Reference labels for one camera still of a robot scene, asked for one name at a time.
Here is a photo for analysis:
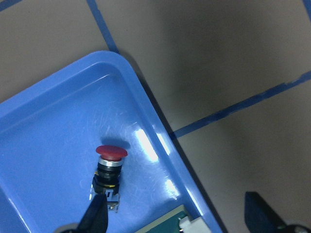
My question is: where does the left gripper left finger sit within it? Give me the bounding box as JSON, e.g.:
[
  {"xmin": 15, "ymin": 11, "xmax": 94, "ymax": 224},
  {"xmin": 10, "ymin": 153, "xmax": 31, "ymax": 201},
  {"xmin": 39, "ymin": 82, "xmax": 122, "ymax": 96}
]
[{"xmin": 77, "ymin": 194, "xmax": 108, "ymax": 233}]

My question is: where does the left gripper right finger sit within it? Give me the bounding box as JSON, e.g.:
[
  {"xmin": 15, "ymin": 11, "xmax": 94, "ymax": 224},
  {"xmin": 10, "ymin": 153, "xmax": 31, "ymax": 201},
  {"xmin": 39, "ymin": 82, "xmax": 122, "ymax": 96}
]
[{"xmin": 244, "ymin": 191, "xmax": 287, "ymax": 233}]

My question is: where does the red emergency stop button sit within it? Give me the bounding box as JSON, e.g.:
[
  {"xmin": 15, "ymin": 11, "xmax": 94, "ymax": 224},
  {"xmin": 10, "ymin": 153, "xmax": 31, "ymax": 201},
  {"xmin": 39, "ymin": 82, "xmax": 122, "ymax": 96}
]
[{"xmin": 91, "ymin": 145, "xmax": 128, "ymax": 212}]

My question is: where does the green circuit board module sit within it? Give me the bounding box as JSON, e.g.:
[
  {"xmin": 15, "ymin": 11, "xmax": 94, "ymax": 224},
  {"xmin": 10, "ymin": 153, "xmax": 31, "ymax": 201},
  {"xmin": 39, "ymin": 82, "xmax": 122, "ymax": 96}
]
[{"xmin": 136, "ymin": 204, "xmax": 193, "ymax": 233}]

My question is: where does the blue plastic tray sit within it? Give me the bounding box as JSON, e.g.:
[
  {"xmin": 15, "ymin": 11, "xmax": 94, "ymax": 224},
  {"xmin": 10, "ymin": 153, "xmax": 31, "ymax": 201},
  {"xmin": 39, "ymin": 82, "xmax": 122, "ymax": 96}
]
[{"xmin": 0, "ymin": 51, "xmax": 221, "ymax": 233}]

